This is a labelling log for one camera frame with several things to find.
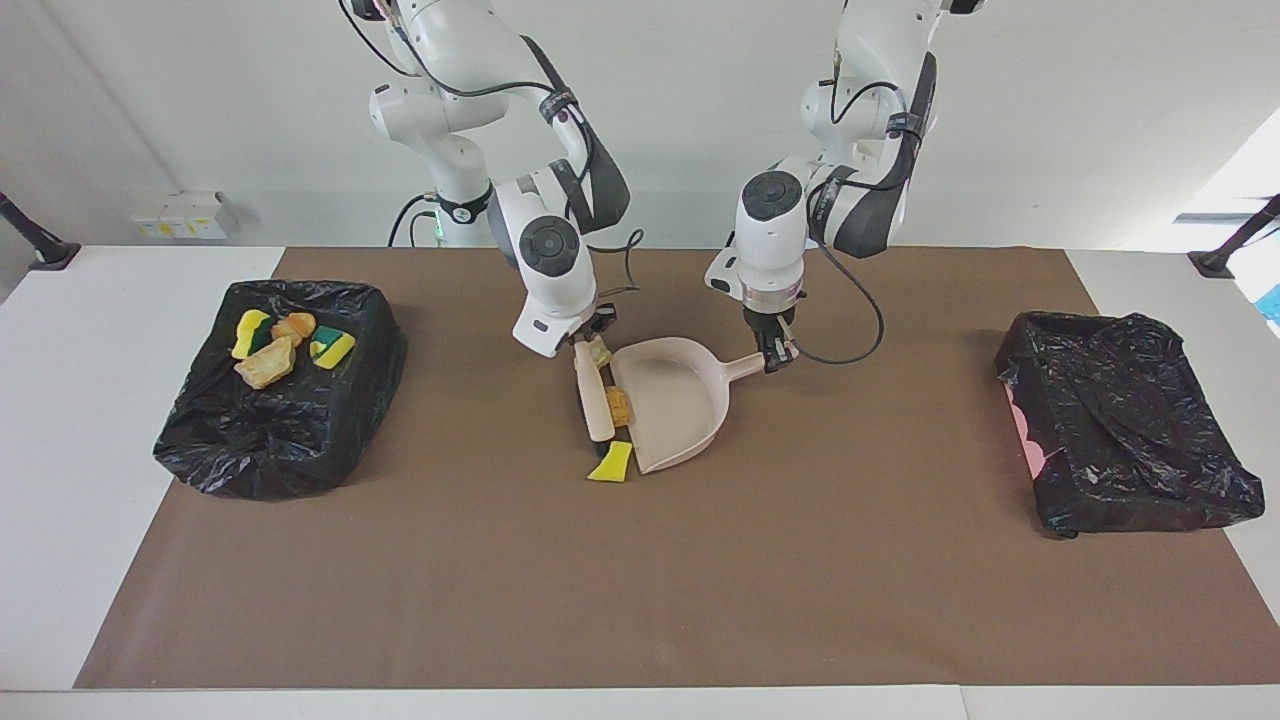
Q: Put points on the brown paper table mat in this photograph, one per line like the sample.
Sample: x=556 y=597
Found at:
x=600 y=620

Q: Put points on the tall bin with black bag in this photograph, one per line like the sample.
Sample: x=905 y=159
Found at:
x=280 y=440

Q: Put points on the white wall socket box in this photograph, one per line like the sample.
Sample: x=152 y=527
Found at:
x=180 y=215

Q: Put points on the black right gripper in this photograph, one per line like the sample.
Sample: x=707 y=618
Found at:
x=602 y=322

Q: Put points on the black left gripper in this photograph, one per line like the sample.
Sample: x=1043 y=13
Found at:
x=770 y=322

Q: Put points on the blue object at table edge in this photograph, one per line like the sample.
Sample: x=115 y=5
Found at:
x=1272 y=303

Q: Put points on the brown cork-like trash piece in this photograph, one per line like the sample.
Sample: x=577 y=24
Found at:
x=620 y=406

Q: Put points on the beige hand brush black bristles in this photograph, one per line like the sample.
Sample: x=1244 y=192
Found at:
x=592 y=400

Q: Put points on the beige plastic dustpan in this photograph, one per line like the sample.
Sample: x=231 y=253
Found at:
x=680 y=400

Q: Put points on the black stand foot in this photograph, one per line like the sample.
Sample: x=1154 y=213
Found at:
x=1215 y=263
x=50 y=255

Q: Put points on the orange bread-like trash piece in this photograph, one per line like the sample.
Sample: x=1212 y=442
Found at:
x=295 y=327

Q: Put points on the pale beige sponge chunk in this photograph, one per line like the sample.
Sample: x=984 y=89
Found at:
x=265 y=367

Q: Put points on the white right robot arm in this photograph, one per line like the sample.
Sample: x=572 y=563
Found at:
x=550 y=270

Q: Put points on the pink bin with black bag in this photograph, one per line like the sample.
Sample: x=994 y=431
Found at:
x=1130 y=430

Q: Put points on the notched yellow sponge piece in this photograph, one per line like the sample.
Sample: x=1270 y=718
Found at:
x=248 y=335

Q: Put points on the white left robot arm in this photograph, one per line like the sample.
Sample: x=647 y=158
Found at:
x=770 y=230

